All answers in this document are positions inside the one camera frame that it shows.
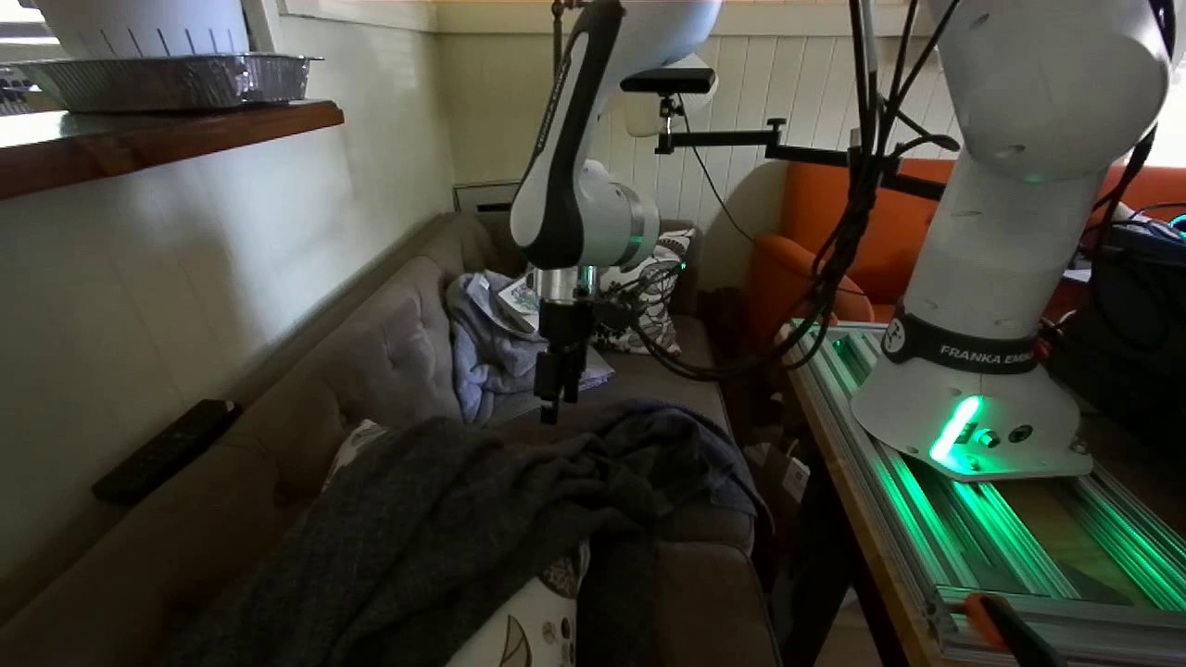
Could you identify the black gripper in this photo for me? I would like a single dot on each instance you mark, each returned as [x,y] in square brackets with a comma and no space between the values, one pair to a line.
[566,330]

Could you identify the dark grey knit cloth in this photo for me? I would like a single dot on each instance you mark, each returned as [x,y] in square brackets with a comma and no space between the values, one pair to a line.
[409,541]

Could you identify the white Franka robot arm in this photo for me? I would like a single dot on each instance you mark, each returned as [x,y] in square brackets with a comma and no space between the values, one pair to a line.
[1012,246]

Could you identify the small floral leaf pillow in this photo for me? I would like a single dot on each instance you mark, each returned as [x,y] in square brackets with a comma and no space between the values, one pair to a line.
[652,278]

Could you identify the dark navy cloth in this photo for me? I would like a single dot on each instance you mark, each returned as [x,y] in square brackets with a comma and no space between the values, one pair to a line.
[710,468]

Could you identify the large white floral pillow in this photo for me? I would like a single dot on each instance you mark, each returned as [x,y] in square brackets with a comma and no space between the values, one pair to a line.
[531,625]

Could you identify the blue grey crumpled garment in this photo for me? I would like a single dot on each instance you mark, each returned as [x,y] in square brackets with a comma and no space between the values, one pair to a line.
[483,337]

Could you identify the white blue book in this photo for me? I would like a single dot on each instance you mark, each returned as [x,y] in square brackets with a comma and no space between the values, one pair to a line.
[520,298]

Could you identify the grey tufted sofa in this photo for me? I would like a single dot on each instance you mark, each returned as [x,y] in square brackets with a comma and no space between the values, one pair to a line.
[373,346]

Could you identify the framed picture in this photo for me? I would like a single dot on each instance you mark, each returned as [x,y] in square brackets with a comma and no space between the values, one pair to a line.
[483,193]

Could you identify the orange armchair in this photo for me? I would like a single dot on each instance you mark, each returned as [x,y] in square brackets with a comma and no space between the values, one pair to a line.
[803,224]

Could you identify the black remote control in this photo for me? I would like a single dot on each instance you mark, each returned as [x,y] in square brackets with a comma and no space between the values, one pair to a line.
[169,450]

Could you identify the orange black clamp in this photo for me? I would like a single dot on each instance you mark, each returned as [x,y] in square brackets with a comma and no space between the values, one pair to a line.
[987,611]

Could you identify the aluminium foil tray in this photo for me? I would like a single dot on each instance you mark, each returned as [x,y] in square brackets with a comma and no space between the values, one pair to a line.
[173,79]

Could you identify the black bag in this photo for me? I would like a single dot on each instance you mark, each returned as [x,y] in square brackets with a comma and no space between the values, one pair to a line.
[1130,336]

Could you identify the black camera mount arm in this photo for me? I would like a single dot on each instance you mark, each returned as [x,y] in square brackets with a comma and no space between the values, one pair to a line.
[718,138]

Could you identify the black stereo camera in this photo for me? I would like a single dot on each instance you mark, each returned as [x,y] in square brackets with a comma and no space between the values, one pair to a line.
[672,79]

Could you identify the aluminium frame robot table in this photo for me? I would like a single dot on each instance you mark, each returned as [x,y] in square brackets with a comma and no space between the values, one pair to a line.
[987,530]

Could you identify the wooden wall shelf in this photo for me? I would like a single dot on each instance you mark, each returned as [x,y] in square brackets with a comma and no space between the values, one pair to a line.
[122,142]

